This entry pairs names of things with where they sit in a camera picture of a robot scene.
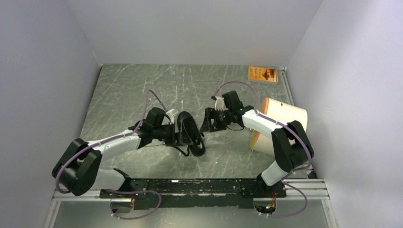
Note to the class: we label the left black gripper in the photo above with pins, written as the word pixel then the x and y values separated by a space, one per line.
pixel 174 137

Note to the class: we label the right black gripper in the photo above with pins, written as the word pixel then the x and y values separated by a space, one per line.
pixel 211 113

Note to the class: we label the black canvas shoe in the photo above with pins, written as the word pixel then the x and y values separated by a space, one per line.
pixel 192 137

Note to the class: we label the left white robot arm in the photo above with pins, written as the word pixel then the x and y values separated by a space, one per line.
pixel 78 170

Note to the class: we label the orange book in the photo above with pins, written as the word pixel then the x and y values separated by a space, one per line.
pixel 262 75

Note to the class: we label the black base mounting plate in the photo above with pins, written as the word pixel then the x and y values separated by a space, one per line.
pixel 189 193

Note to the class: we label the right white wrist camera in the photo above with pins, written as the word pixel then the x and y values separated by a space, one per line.
pixel 219 104

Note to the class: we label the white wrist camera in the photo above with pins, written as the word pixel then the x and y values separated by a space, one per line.
pixel 219 104
pixel 172 113

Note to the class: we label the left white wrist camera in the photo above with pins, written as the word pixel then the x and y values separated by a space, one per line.
pixel 172 113

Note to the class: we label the aluminium frame rail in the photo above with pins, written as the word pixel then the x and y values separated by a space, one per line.
pixel 313 189

